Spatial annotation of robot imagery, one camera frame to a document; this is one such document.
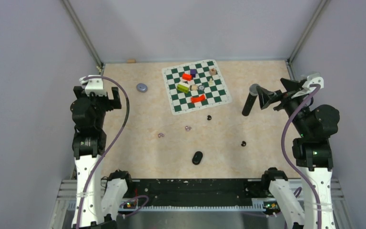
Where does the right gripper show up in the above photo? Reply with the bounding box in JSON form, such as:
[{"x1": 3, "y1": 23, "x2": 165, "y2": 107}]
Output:
[{"x1": 256, "y1": 77, "x2": 310, "y2": 135}]

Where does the lavender earbud charging case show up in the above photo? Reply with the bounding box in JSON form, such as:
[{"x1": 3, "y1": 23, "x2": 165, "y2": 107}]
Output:
[{"x1": 136, "y1": 83, "x2": 148, "y2": 93}]

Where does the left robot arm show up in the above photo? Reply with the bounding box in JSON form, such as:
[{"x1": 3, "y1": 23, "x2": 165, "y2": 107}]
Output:
[{"x1": 70, "y1": 86, "x2": 122, "y2": 229}]

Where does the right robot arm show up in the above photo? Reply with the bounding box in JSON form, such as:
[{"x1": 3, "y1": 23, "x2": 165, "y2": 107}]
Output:
[{"x1": 256, "y1": 76, "x2": 340, "y2": 229}]

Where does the black earbud case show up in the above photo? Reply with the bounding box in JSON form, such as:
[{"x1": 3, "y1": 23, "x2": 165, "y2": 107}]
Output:
[{"x1": 192, "y1": 151, "x2": 203, "y2": 165}]

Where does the black microphone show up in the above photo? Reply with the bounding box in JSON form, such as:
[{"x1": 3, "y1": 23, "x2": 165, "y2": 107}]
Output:
[{"x1": 242, "y1": 83, "x2": 259, "y2": 116}]

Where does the wooden cube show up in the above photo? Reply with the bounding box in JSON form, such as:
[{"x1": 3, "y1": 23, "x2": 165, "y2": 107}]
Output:
[{"x1": 209, "y1": 68, "x2": 218, "y2": 76}]

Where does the wooden cylinder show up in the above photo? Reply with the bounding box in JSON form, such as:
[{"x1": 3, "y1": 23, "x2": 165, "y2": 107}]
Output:
[{"x1": 191, "y1": 85, "x2": 198, "y2": 91}]

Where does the red arch block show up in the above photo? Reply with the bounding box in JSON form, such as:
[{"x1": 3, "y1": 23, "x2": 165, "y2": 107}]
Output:
[{"x1": 191, "y1": 94, "x2": 206, "y2": 103}]

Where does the green white chessboard mat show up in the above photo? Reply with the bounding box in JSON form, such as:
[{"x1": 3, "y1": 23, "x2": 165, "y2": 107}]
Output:
[{"x1": 161, "y1": 59, "x2": 233, "y2": 115}]

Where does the purple block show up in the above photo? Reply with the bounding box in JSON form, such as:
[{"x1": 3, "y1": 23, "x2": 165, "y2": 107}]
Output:
[{"x1": 190, "y1": 69, "x2": 197, "y2": 78}]

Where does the green white lego brick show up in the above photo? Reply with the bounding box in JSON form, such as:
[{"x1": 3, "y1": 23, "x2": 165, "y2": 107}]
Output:
[{"x1": 176, "y1": 82, "x2": 190, "y2": 94}]

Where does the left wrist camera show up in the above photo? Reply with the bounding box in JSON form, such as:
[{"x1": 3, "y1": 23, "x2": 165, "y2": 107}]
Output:
[{"x1": 79, "y1": 75, "x2": 107, "y2": 96}]

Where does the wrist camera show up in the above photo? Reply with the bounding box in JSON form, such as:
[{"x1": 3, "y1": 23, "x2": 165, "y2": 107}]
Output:
[
  {"x1": 79, "y1": 75, "x2": 107, "y2": 96},
  {"x1": 291, "y1": 72, "x2": 324, "y2": 98}
]

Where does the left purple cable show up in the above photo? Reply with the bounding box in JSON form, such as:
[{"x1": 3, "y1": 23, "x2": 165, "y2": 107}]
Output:
[{"x1": 75, "y1": 75, "x2": 130, "y2": 228}]

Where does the purple cable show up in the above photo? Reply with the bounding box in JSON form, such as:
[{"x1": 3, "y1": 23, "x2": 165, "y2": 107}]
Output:
[
  {"x1": 75, "y1": 75, "x2": 130, "y2": 228},
  {"x1": 281, "y1": 83, "x2": 323, "y2": 229}
]

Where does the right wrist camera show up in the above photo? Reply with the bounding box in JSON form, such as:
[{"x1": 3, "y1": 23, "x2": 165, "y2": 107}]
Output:
[{"x1": 291, "y1": 72, "x2": 324, "y2": 98}]

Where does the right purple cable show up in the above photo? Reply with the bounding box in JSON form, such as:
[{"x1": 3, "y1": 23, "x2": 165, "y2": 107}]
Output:
[{"x1": 281, "y1": 83, "x2": 323, "y2": 229}]

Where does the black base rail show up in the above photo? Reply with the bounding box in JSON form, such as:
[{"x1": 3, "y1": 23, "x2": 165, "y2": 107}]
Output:
[{"x1": 124, "y1": 178, "x2": 268, "y2": 208}]

